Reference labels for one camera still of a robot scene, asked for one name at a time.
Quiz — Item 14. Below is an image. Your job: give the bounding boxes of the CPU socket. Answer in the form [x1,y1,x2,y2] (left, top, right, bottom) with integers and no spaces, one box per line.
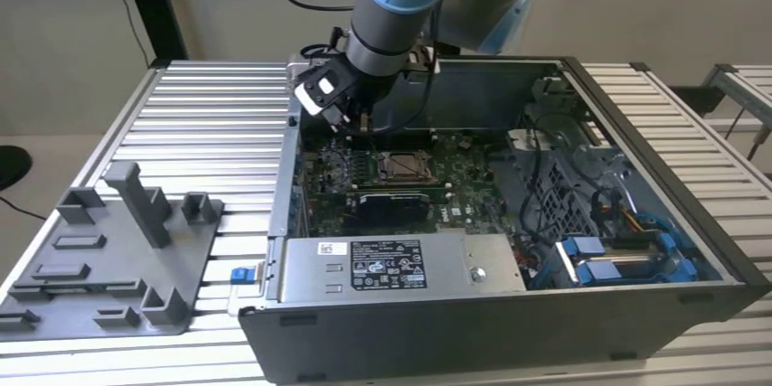
[373,149,437,183]

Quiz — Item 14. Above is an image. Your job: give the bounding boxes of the green RAM stick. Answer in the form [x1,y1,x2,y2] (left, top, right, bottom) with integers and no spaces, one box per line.
[353,180,452,193]

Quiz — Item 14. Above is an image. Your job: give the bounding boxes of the black graphics card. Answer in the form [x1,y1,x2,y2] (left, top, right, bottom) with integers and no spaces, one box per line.
[348,190,434,228]

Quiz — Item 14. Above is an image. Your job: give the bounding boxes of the green motherboard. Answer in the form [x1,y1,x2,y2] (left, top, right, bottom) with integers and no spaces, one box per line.
[297,130,524,242]

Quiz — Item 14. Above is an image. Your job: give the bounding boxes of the grey perforated drive cage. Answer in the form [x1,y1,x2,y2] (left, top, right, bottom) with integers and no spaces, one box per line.
[486,127,636,245]

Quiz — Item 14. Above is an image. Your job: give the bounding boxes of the grey power supply unit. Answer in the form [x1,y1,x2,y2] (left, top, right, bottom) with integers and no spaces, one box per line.
[277,232,526,306]

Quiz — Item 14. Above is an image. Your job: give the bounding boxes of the blue disk carrier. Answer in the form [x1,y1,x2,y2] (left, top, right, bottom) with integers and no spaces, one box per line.
[574,259,624,287]
[564,235,605,257]

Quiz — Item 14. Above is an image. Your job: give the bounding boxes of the open grey PC case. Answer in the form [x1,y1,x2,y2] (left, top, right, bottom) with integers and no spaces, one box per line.
[236,53,772,385]

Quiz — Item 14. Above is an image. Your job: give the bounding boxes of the grey plastic part rack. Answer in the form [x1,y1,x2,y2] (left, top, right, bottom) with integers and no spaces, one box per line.
[0,160,226,344]

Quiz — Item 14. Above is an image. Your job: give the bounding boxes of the black round stool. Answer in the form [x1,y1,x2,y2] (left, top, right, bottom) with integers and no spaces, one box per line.
[0,145,34,193]

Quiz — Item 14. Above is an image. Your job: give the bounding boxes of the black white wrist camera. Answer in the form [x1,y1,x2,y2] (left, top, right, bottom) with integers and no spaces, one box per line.
[292,54,366,137]

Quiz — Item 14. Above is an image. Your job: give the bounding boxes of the black frame post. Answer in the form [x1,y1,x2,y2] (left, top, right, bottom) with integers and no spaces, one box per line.
[112,0,189,64]

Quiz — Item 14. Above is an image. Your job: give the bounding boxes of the thin black wall cable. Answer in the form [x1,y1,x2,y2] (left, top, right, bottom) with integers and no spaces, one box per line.
[102,0,153,64]

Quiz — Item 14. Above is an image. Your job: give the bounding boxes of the orange yellow power wires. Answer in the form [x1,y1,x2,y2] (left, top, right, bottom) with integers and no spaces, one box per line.
[589,187,645,236]

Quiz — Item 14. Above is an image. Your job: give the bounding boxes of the aluminium table frame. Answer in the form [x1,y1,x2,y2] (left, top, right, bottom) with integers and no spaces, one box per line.
[698,62,772,165]

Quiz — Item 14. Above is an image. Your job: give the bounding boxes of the blue plastic bracket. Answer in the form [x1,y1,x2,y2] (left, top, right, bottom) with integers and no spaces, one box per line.
[653,231,700,284]

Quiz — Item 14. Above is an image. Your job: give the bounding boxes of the black floor cable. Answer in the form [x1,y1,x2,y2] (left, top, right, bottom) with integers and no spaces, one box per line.
[0,194,48,221]

